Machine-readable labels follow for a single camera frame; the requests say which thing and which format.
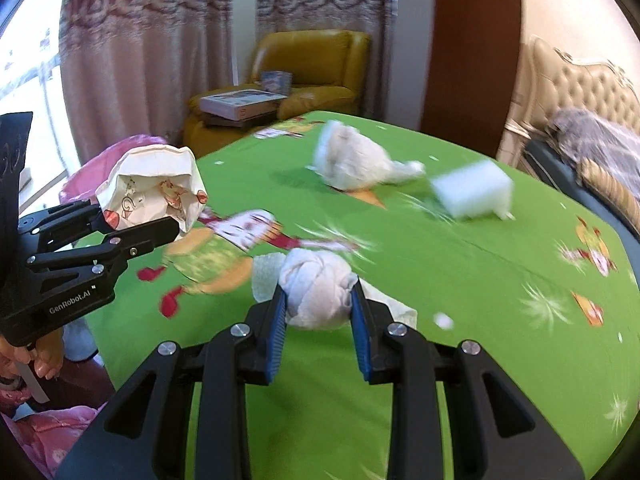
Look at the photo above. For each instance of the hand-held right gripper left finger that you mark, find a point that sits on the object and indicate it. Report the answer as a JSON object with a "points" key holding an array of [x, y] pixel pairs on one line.
{"points": [[277, 340]]}

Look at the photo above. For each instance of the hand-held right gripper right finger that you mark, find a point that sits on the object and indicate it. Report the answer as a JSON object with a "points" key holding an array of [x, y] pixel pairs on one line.
{"points": [[361, 340]]}

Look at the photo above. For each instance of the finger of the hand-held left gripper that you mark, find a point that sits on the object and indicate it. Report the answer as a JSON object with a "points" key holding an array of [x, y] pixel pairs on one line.
{"points": [[65, 222], [145, 237]]}

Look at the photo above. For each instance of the pink trash bin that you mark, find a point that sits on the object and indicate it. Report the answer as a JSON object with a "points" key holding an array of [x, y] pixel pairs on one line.
{"points": [[82, 180]]}

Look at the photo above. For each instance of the printed paper cup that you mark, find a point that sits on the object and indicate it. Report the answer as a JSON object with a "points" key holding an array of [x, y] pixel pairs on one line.
{"points": [[150, 185]]}

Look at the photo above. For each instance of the person's left hand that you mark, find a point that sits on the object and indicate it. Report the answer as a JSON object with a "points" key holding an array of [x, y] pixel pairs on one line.
{"points": [[50, 355]]}

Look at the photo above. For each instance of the white flat box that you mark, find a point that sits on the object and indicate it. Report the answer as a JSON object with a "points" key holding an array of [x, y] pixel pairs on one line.
{"points": [[240, 102]]}

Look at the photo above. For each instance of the crumpled white tissue wad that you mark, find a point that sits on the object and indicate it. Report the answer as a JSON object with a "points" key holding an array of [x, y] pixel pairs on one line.
{"points": [[355, 157]]}

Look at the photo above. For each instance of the white foam block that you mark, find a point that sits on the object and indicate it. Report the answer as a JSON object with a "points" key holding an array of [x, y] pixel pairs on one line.
{"points": [[470, 190]]}

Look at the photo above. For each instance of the small blue book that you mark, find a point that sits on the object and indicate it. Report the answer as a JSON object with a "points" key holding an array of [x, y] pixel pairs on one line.
{"points": [[276, 81]]}

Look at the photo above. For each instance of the yellow leather armchair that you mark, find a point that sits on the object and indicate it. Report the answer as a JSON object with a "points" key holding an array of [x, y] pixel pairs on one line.
{"points": [[310, 55]]}

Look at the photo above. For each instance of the striped pillow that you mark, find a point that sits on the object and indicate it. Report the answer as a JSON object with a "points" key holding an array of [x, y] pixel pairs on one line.
{"points": [[612, 187]]}

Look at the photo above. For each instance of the brown wooden wardrobe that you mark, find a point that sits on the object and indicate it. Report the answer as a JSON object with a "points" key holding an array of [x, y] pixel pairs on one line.
{"points": [[470, 50]]}

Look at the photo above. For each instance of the purple quilt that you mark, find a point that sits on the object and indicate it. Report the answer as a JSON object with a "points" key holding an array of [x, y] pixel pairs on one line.
{"points": [[595, 135]]}

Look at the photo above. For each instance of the beige tufted headboard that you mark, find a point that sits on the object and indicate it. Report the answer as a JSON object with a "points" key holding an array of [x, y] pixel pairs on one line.
{"points": [[575, 80]]}

